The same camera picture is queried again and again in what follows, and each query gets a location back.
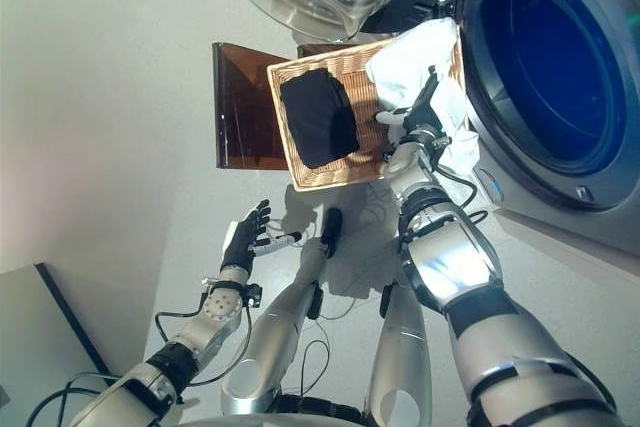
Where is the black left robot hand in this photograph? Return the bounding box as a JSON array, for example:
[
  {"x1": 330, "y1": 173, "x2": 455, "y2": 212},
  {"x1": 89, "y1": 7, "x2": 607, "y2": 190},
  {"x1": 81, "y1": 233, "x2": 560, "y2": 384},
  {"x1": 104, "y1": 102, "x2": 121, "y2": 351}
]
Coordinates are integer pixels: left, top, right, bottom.
[{"x1": 219, "y1": 199, "x2": 304, "y2": 273}]

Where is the white garment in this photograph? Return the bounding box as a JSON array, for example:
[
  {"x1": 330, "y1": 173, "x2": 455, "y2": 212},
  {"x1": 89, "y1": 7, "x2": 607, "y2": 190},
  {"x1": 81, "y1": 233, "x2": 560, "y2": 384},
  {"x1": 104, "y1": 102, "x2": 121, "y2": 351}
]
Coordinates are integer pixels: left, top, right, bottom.
[{"x1": 363, "y1": 16, "x2": 481, "y2": 181}]

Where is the grey front-load washing machine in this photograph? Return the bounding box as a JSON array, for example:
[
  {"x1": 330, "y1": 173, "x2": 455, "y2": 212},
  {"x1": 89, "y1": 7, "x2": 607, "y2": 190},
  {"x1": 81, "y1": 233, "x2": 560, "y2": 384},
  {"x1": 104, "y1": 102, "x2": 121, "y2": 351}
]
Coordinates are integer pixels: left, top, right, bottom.
[{"x1": 434, "y1": 0, "x2": 640, "y2": 258}]

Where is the brown transparent acrylic stool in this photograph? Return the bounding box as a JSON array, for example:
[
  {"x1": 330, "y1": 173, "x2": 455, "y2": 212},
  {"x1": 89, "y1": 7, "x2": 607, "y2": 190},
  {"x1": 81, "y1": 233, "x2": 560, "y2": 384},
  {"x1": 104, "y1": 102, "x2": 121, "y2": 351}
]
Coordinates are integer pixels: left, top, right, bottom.
[{"x1": 211, "y1": 41, "x2": 331, "y2": 171}]

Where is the black folded garment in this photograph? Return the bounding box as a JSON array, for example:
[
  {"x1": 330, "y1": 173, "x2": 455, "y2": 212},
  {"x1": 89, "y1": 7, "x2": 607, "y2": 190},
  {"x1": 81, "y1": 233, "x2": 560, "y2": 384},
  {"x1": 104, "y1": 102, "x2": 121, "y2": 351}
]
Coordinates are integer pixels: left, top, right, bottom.
[{"x1": 278, "y1": 69, "x2": 361, "y2": 171}]

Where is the grey robot torso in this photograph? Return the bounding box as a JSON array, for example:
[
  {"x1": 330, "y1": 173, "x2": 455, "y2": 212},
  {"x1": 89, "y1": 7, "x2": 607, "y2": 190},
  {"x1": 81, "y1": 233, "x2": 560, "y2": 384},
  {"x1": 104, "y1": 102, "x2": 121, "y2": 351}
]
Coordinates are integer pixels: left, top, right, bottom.
[{"x1": 169, "y1": 414, "x2": 401, "y2": 427}]

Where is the shallow wicker laundry basket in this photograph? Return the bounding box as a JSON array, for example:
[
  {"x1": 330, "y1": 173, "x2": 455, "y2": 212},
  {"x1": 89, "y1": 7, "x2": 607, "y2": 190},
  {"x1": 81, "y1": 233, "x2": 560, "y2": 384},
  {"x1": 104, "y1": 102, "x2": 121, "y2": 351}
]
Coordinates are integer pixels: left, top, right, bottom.
[{"x1": 266, "y1": 36, "x2": 469, "y2": 193}]

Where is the silver right robot leg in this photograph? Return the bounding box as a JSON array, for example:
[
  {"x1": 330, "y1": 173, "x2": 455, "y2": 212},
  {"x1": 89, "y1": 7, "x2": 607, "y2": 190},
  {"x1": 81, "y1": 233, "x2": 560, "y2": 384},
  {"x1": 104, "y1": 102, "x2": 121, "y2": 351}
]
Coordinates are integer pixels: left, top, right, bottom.
[{"x1": 367, "y1": 281, "x2": 434, "y2": 427}]

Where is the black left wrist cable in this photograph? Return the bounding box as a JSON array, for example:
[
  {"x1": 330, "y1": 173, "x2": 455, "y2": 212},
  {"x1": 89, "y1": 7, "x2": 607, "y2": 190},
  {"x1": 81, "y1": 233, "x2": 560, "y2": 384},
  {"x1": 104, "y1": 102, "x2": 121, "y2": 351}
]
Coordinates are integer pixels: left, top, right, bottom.
[{"x1": 24, "y1": 311, "x2": 251, "y2": 427}]

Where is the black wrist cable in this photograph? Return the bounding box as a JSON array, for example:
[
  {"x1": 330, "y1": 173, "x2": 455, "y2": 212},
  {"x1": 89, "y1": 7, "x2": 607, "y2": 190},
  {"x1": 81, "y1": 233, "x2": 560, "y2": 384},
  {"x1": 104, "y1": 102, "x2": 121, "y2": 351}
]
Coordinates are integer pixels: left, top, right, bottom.
[
  {"x1": 429, "y1": 161, "x2": 489, "y2": 228},
  {"x1": 24, "y1": 311, "x2": 251, "y2": 427}
]

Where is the thin black cable loop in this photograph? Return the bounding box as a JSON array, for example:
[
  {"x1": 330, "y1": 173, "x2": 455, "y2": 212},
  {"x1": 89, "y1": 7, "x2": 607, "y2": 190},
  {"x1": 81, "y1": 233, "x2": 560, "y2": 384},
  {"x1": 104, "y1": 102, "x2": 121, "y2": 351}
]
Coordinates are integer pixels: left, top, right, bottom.
[{"x1": 299, "y1": 336, "x2": 331, "y2": 393}]

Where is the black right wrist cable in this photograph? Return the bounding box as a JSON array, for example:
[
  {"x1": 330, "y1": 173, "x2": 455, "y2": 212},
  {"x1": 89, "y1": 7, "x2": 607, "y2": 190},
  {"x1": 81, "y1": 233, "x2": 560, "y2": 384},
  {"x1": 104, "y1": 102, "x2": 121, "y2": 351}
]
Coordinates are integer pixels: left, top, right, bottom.
[{"x1": 429, "y1": 161, "x2": 489, "y2": 228}]

